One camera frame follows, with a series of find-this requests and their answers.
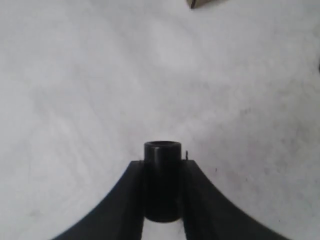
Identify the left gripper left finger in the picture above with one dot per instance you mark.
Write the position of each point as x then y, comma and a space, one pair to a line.
117, 207

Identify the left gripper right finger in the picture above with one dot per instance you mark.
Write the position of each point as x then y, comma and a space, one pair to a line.
207, 207

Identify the black cylindrical sleeve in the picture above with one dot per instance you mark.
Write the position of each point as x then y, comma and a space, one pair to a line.
161, 180

